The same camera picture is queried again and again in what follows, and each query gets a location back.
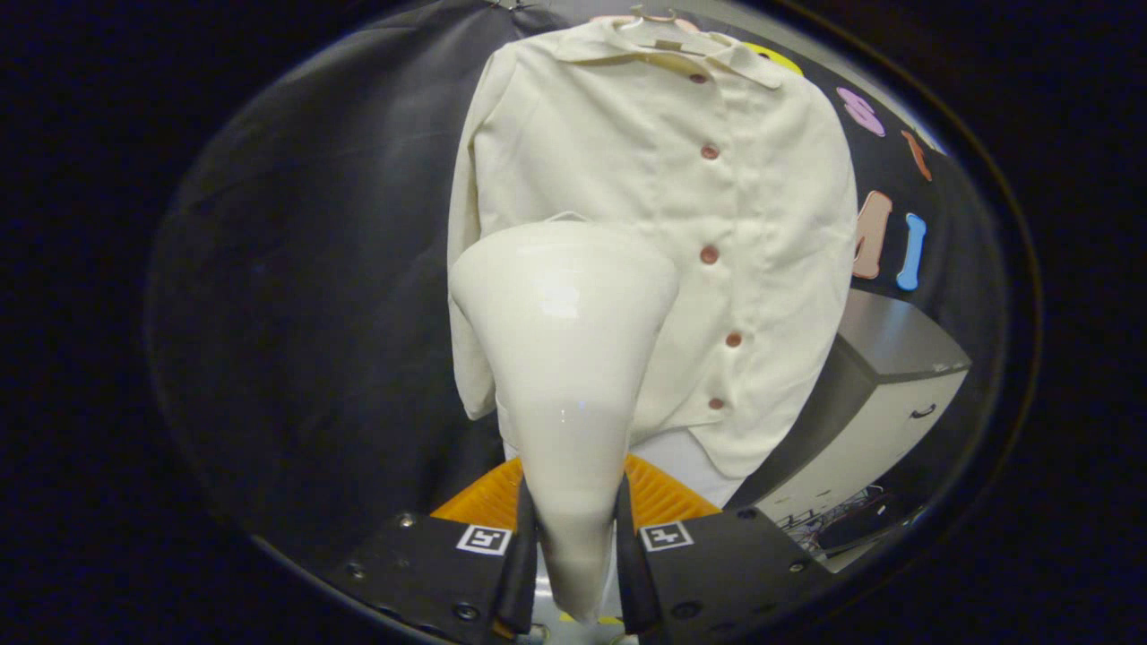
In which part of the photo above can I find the bundle of cables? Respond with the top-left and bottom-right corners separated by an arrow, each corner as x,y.
789,488 -> 888,538

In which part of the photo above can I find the cream clothes hanger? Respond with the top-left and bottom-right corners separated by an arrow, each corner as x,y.
618,4 -> 718,55

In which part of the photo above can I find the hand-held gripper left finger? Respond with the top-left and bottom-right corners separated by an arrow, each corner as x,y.
327,457 -> 539,644

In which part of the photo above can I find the cream button shirt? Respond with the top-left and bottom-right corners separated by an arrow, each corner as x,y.
446,18 -> 859,480

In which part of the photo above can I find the black backdrop cloth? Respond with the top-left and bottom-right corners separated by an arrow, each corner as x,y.
148,0 -> 996,556

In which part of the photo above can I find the white garment steamer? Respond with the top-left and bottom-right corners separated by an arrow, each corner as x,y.
448,219 -> 680,625

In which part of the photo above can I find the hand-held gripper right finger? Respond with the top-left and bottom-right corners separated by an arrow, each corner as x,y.
614,453 -> 830,641

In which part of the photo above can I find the grey cabinet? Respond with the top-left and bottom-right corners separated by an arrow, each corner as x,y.
726,288 -> 973,529

